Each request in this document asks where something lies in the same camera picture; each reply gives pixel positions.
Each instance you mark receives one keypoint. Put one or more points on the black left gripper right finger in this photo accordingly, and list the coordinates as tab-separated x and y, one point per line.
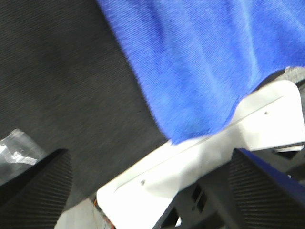
266	197

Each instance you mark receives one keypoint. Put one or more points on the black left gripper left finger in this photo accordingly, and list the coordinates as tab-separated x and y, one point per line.
36	198

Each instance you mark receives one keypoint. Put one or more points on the blue microfibre towel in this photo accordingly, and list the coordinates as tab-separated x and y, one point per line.
195	60

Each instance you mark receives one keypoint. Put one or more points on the clear tape piece left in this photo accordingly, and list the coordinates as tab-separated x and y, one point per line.
18	152

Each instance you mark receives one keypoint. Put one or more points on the black table cloth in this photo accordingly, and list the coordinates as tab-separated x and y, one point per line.
65	82

